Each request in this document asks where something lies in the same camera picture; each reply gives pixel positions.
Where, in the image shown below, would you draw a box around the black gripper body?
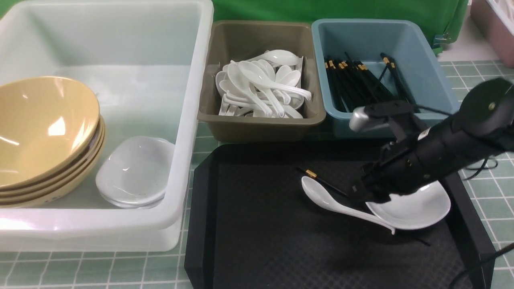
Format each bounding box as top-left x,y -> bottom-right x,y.
349,140 -> 426,204

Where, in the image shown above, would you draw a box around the white square sauce dish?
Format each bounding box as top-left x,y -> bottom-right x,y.
366,181 -> 451,230

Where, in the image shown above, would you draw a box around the white ceramic soup spoon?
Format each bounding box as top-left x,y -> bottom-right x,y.
301,176 -> 396,235

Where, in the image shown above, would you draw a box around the tan noodle bowl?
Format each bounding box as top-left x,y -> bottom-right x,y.
0,77 -> 100,189

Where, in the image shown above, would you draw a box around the black chopstick gold tip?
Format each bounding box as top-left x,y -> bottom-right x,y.
296,167 -> 349,199

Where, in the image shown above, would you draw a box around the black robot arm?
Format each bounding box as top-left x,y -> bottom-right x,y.
344,77 -> 514,204

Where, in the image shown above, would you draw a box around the green checkered table mat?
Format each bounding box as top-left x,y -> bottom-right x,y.
0,60 -> 513,289

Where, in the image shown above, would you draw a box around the pile of black chopsticks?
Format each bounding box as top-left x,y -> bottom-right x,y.
324,53 -> 415,113

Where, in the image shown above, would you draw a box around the blue plastic bin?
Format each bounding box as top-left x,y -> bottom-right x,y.
312,19 -> 459,139

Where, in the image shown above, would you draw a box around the pile of white spoons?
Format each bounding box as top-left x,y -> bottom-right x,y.
214,49 -> 312,119

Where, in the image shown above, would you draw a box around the green cloth backdrop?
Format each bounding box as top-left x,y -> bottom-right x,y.
0,0 -> 470,55

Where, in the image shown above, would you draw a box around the black plastic serving tray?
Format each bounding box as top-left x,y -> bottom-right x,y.
185,139 -> 496,289

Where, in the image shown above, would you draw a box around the pink plastic bin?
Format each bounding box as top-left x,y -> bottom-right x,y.
470,0 -> 514,68

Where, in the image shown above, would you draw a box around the brown plastic bin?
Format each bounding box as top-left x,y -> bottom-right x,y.
198,20 -> 326,142

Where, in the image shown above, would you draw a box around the stacked white sauce dishes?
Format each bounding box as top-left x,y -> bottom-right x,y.
95,136 -> 175,209

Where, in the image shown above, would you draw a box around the large translucent white tub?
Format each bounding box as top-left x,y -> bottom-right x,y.
1,0 -> 214,251

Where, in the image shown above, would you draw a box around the stacked tan bowls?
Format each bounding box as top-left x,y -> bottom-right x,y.
0,116 -> 106,209

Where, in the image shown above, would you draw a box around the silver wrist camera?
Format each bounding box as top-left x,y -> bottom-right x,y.
349,100 -> 414,132

